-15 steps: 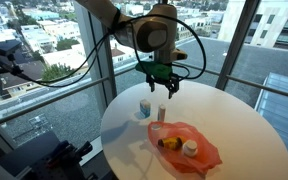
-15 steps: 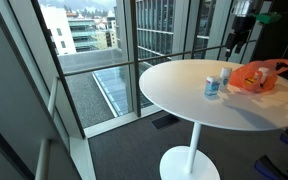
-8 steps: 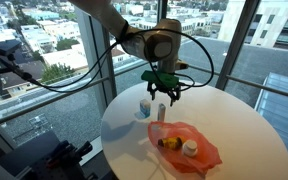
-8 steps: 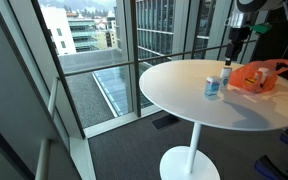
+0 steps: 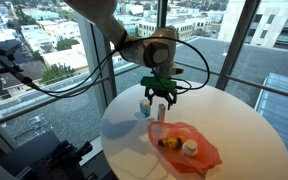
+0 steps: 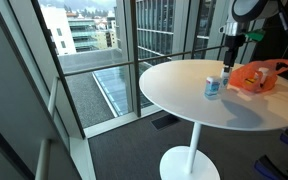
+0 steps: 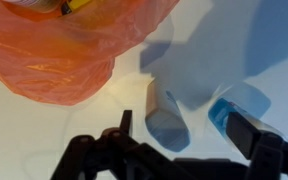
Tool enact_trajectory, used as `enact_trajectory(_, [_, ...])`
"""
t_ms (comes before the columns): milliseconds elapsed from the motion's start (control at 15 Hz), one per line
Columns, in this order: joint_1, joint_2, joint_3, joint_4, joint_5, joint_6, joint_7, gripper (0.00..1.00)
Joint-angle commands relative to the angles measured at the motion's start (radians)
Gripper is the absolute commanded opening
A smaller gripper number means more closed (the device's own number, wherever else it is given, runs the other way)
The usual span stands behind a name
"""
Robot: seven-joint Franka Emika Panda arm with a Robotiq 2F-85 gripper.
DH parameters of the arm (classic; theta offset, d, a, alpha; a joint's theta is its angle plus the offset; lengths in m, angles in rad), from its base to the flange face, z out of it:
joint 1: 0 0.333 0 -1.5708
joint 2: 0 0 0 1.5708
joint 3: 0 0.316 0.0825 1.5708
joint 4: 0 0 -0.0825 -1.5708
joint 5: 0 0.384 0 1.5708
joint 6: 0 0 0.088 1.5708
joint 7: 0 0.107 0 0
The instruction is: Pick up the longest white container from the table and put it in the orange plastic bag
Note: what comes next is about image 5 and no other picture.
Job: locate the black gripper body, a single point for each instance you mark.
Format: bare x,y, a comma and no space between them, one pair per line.
160,92

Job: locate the grey horizontal window rail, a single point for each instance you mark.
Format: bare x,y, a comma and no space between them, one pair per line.
50,98
260,86

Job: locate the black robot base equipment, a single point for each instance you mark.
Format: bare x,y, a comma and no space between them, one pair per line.
50,160

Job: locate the yellow fruit toy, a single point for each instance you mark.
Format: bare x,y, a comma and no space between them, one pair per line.
170,143

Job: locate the orange plastic bag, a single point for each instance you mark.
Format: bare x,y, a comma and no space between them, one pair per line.
204,156

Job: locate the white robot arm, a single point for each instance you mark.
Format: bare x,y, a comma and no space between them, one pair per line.
100,13

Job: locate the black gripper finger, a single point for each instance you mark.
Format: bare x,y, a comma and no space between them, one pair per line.
171,101
149,96

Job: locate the black camera on stand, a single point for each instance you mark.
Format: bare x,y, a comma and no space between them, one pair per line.
4,46

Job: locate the tall white cylindrical container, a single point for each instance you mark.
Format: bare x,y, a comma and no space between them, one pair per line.
161,114

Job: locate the round white jar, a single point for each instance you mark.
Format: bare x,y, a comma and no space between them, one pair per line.
190,148

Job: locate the small blue white box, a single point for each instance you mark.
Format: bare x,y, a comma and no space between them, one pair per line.
144,109

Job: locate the wide grey window mullion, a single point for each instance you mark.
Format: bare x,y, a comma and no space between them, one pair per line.
100,83

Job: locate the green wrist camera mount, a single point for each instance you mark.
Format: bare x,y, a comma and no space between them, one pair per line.
157,83

